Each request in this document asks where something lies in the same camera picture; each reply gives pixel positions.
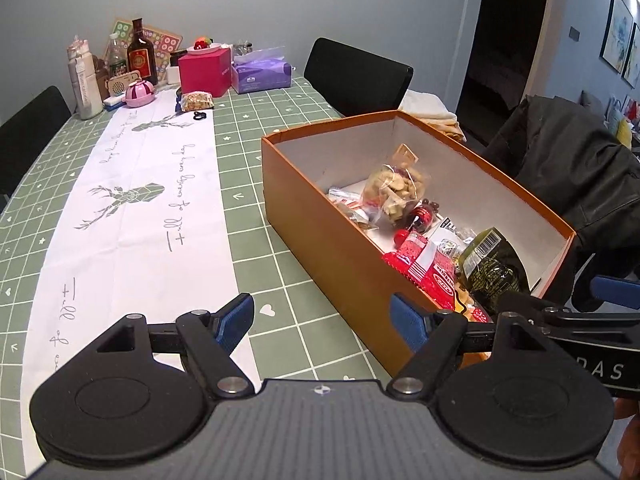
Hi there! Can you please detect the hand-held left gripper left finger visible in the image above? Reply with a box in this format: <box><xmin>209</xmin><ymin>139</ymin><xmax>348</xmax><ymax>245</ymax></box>
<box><xmin>60</xmin><ymin>292</ymin><xmax>254</xmax><ymax>401</ymax></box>

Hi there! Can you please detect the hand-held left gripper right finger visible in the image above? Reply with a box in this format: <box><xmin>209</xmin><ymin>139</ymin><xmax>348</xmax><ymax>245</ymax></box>
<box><xmin>387</xmin><ymin>294</ymin><xmax>581</xmax><ymax>401</ymax></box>

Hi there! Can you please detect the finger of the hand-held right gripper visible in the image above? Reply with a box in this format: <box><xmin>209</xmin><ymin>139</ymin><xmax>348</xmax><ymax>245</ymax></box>
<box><xmin>497</xmin><ymin>292</ymin><xmax>640</xmax><ymax>342</ymax></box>
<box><xmin>590</xmin><ymin>276</ymin><xmax>640</xmax><ymax>301</ymax></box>

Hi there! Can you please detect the round yellow snack packet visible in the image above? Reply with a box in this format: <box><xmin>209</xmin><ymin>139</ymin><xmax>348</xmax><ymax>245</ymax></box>
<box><xmin>450</xmin><ymin>287</ymin><xmax>483</xmax><ymax>321</ymax></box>

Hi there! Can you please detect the red snack packet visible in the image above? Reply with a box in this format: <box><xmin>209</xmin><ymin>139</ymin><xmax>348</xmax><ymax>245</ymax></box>
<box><xmin>382</xmin><ymin>232</ymin><xmax>493</xmax><ymax>323</ymax></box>

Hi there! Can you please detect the dark green snack packet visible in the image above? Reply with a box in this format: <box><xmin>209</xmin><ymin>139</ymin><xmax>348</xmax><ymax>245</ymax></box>
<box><xmin>459</xmin><ymin>227</ymin><xmax>531</xmax><ymax>306</ymax></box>

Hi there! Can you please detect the small cola bottle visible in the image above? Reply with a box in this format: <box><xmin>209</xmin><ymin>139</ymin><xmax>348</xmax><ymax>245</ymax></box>
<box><xmin>395</xmin><ymin>199</ymin><xmax>442</xmax><ymax>248</ymax></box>

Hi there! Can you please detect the orange cardboard box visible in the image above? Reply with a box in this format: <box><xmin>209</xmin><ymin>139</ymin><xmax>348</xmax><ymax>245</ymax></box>
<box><xmin>261</xmin><ymin>110</ymin><xmax>577</xmax><ymax>378</ymax></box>

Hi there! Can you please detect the clear bag of beige snacks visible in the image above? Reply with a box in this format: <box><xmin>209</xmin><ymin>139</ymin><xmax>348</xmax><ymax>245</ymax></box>
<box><xmin>360</xmin><ymin>144</ymin><xmax>431</xmax><ymax>226</ymax></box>

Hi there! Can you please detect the white packet with orange sticks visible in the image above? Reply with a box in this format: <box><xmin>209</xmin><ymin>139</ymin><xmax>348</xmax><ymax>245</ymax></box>
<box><xmin>327</xmin><ymin>187</ymin><xmax>371</xmax><ymax>212</ymax></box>

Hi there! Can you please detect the person's right hand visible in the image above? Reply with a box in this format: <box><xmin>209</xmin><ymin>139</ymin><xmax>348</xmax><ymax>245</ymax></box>
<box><xmin>614</xmin><ymin>399</ymin><xmax>640</xmax><ymax>480</ymax></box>

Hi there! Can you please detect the white table runner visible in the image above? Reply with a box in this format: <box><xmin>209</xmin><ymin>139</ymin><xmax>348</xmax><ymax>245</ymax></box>
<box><xmin>20</xmin><ymin>92</ymin><xmax>261</xmax><ymax>476</ymax></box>

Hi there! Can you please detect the dark jacket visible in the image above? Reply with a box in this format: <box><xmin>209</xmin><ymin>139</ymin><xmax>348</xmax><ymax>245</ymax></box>
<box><xmin>485</xmin><ymin>95</ymin><xmax>640</xmax><ymax>311</ymax></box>

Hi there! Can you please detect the green checked tablecloth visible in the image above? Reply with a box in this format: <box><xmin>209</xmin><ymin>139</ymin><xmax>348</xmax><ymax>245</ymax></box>
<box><xmin>0</xmin><ymin>72</ymin><xmax>416</xmax><ymax>480</ymax></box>

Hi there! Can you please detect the white folded cloth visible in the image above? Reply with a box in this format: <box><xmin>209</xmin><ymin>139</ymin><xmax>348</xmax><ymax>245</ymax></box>
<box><xmin>398</xmin><ymin>91</ymin><xmax>460</xmax><ymax>128</ymax></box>

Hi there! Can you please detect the small bag of nuts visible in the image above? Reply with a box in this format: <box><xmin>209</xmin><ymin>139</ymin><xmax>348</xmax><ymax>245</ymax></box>
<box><xmin>179</xmin><ymin>91</ymin><xmax>216</xmax><ymax>112</ymax></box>

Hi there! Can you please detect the pink round gadget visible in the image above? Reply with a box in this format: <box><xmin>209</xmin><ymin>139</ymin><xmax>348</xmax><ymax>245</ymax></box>
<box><xmin>124</xmin><ymin>80</ymin><xmax>157</xmax><ymax>109</ymax></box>

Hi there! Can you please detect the purple tissue box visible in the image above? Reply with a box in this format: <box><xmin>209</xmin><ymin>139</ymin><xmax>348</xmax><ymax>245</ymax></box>
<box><xmin>231</xmin><ymin>47</ymin><xmax>293</xmax><ymax>95</ymax></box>

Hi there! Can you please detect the pink box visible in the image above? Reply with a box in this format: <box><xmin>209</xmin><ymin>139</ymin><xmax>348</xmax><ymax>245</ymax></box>
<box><xmin>178</xmin><ymin>45</ymin><xmax>235</xmax><ymax>98</ymax></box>

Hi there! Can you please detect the black chair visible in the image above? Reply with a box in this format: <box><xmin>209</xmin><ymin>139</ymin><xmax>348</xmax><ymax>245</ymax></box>
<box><xmin>0</xmin><ymin>86</ymin><xmax>72</xmax><ymax>211</ymax></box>
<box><xmin>304</xmin><ymin>37</ymin><xmax>415</xmax><ymax>118</ymax></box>

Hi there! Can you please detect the small wooden radio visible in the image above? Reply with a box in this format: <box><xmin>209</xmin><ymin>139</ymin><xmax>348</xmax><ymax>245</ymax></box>
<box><xmin>104</xmin><ymin>71</ymin><xmax>142</xmax><ymax>102</ymax></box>

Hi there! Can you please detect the dark brown glass bottle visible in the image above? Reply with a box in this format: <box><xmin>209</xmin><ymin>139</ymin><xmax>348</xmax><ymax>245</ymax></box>
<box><xmin>126</xmin><ymin>18</ymin><xmax>159</xmax><ymax>87</ymax></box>

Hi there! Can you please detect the small brown bottle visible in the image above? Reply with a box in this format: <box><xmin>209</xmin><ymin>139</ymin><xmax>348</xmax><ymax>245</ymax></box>
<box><xmin>95</xmin><ymin>57</ymin><xmax>112</xmax><ymax>101</ymax></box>

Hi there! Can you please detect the white water bottle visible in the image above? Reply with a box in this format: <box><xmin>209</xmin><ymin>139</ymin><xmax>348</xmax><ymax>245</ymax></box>
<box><xmin>67</xmin><ymin>35</ymin><xmax>105</xmax><ymax>121</ymax></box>

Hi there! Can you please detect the dotted game board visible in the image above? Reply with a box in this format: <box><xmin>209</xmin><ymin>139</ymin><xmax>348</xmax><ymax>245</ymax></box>
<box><xmin>102</xmin><ymin>20</ymin><xmax>182</xmax><ymax>86</ymax></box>

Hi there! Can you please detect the clear plastic bottle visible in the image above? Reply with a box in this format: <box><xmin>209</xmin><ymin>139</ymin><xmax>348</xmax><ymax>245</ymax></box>
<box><xmin>106</xmin><ymin>33</ymin><xmax>128</xmax><ymax>81</ymax></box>

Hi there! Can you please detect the framed wall picture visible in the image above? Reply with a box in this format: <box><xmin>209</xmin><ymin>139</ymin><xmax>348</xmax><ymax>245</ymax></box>
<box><xmin>622</xmin><ymin>22</ymin><xmax>640</xmax><ymax>90</ymax></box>
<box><xmin>599</xmin><ymin>0</ymin><xmax>635</xmax><ymax>75</ymax></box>

